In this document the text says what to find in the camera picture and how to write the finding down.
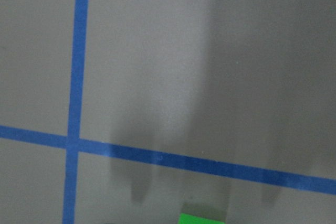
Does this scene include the green block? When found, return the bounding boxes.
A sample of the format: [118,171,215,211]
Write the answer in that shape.
[177,213,225,224]

